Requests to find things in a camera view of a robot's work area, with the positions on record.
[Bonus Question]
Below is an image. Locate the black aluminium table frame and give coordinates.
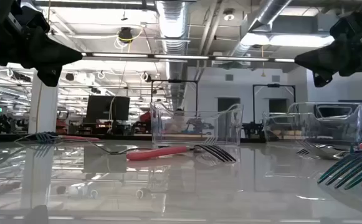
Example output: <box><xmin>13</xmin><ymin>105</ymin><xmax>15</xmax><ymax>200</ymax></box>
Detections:
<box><xmin>0</xmin><ymin>133</ymin><xmax>362</xmax><ymax>144</ymax></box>

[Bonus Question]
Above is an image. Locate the white building column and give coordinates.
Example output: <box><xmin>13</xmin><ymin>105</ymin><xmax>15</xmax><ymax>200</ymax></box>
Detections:
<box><xmin>27</xmin><ymin>70</ymin><xmax>59</xmax><ymax>134</ymax></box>

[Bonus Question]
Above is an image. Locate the iridescent blue-purple fork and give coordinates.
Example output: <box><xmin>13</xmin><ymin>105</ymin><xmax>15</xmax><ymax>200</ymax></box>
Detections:
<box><xmin>317</xmin><ymin>150</ymin><xmax>362</xmax><ymax>190</ymax></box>

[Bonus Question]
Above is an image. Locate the slim silver ventilation duct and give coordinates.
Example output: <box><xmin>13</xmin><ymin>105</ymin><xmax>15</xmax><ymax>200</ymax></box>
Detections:
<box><xmin>230</xmin><ymin>0</ymin><xmax>293</xmax><ymax>60</ymax></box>

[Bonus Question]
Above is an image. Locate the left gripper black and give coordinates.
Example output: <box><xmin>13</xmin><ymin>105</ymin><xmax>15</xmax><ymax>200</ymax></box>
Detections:
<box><xmin>0</xmin><ymin>0</ymin><xmax>83</xmax><ymax>88</ymax></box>

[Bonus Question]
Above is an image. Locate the clear plastic bin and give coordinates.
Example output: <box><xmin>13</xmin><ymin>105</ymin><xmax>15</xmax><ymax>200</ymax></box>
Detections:
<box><xmin>149</xmin><ymin>101</ymin><xmax>244</xmax><ymax>147</ymax></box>
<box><xmin>262</xmin><ymin>101</ymin><xmax>362</xmax><ymax>146</ymax></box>

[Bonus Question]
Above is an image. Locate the wide silver ventilation duct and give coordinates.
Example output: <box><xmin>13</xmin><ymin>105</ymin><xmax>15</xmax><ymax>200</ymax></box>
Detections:
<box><xmin>155</xmin><ymin>0</ymin><xmax>190</xmax><ymax>110</ymax></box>

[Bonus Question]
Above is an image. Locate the long LED light bar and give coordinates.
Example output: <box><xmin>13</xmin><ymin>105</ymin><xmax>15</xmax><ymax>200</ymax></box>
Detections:
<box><xmin>80</xmin><ymin>52</ymin><xmax>295</xmax><ymax>63</ymax></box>

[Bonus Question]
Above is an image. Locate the black metal workstation frame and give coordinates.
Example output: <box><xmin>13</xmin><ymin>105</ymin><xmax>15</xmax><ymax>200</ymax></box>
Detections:
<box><xmin>252</xmin><ymin>83</ymin><xmax>297</xmax><ymax>125</ymax></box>
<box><xmin>151</xmin><ymin>79</ymin><xmax>199</xmax><ymax>125</ymax></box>

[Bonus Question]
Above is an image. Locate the black computer monitor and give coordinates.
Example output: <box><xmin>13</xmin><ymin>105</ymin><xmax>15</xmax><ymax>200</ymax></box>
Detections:
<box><xmin>85</xmin><ymin>95</ymin><xmax>131</xmax><ymax>122</ymax></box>

